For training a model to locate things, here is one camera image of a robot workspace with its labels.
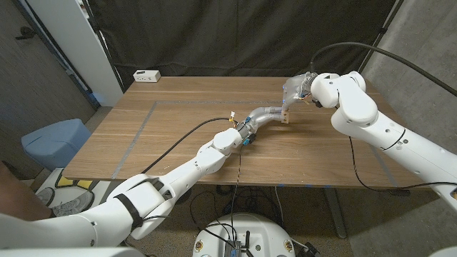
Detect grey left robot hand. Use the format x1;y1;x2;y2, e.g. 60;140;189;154
235;106;283;139

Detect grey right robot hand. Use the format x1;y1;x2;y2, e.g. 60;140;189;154
281;71;319;112

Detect black backdrop curtain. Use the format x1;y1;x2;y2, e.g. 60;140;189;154
87;0;404;90

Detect black backdrop stand pole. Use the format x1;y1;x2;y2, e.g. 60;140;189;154
81;0;126;93
355;0;404;78

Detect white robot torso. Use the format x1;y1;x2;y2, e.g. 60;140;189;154
192;213;296;257

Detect white power strip box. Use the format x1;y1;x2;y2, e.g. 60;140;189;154
133;69;161;84

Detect grey table leg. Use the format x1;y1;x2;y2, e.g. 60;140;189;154
323;187;347;239

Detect black antenna on torso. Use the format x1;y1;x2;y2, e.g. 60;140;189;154
242;231;254;257

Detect grey electronics box on torso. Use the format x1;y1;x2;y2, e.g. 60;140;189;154
224;239;243;257

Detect black connector beside torso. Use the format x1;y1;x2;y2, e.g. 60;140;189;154
303;242;321;257

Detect white cabinet panel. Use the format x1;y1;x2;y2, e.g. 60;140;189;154
26;0;124;107

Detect grey sneaker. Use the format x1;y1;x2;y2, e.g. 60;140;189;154
34;187;56;207
52;191;95;218

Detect blue-grey padded stool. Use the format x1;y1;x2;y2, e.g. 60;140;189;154
20;118;92;171

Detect person's bare leg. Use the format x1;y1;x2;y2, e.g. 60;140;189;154
0;162;53;221

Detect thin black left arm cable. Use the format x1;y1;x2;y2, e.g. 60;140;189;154
142;144;243;251

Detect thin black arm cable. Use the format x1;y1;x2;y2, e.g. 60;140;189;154
142;144;243;251
348;135;457;193

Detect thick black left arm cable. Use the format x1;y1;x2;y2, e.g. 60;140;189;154
141;116;236;175

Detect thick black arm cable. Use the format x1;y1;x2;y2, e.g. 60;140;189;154
309;41;457;98
141;116;236;175

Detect black floor cable bundle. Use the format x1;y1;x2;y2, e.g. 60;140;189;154
189;184;283;233

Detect white floor cable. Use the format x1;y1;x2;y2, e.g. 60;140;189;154
273;186;286;225

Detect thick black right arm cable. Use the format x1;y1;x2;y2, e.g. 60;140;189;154
309;41;457;98

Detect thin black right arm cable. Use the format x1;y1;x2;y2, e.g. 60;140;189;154
348;135;457;193

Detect dark door frame rail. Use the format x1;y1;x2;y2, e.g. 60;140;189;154
10;0;101;110

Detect black door handle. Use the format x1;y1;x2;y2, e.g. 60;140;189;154
14;26;36;40

